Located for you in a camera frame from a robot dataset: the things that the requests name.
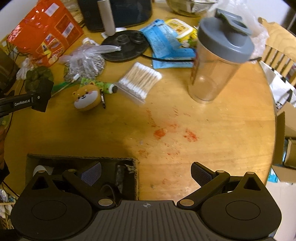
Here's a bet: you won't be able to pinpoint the glass bowl with items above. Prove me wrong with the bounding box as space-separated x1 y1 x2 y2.
166 0 219 16

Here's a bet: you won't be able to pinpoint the clear plastic bag of seeds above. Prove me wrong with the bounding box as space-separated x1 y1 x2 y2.
59 44 121 82

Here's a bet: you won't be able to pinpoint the white round disc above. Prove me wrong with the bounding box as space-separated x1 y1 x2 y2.
33 165 48 176

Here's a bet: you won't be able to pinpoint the orange snack bag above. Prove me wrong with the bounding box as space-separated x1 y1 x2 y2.
7 1 83 67

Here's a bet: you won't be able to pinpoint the wooden chair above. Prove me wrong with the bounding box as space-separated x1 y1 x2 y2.
258 17 295 86

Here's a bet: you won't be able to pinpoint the grey air fryer handle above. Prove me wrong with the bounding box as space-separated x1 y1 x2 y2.
97 0 116 36

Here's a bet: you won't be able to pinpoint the green net bag of fruit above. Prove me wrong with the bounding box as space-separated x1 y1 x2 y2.
24 65 70 95

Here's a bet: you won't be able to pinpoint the shiba dog plush case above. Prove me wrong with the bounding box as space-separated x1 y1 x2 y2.
72 82 101 111

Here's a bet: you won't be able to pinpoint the cotton swab pack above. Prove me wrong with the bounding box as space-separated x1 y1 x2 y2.
115 62 162 104

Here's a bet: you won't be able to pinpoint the blue snack packets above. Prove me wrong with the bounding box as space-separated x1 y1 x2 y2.
140 19 195 69

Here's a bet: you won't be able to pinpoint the black kettle base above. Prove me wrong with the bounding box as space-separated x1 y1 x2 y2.
101 30 150 62

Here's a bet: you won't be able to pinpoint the black air fryer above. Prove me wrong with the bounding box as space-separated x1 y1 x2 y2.
78 0 152 32

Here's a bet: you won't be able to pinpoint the clear shaker bottle grey lid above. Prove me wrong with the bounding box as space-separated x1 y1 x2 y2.
188 9 254 103

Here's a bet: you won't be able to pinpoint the green hand cream tube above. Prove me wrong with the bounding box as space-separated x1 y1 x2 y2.
79 78 118 94

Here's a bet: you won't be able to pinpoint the white tissue bundle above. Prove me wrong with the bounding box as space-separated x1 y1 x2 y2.
16 58 35 80

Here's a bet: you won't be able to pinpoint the yellow snack packet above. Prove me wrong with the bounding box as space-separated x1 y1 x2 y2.
165 19 197 47

